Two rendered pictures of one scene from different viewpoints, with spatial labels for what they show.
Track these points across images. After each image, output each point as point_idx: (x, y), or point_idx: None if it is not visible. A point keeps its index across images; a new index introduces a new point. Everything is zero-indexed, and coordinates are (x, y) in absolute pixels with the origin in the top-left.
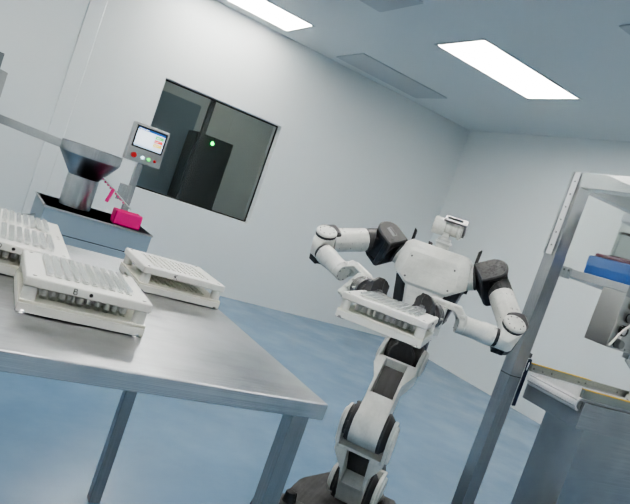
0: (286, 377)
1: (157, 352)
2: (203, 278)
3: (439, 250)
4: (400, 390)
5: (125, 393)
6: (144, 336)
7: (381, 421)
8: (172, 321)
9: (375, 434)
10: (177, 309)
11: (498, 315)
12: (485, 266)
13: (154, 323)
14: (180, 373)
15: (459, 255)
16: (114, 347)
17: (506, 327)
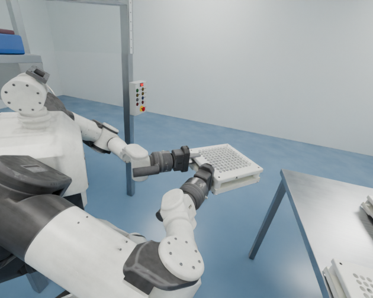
0: (292, 181)
1: (349, 194)
2: (360, 278)
3: (66, 126)
4: None
5: None
6: (360, 207)
7: (143, 239)
8: (353, 228)
9: None
10: (357, 254)
11: (93, 133)
12: (52, 107)
13: (362, 222)
14: (337, 183)
15: (63, 115)
16: (366, 197)
17: (118, 132)
